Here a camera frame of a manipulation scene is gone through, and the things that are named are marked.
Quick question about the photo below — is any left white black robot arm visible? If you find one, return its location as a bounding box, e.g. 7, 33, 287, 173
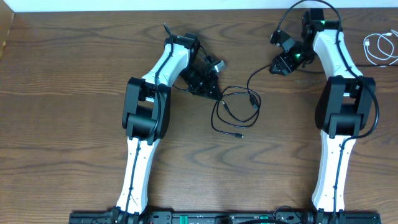
116, 33, 224, 215

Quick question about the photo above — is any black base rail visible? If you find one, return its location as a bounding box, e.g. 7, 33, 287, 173
68, 210, 382, 224

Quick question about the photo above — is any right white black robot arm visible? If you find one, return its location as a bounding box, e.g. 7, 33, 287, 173
269, 19, 378, 213

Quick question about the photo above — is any cardboard panel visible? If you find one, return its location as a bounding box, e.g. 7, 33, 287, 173
0, 0, 14, 57

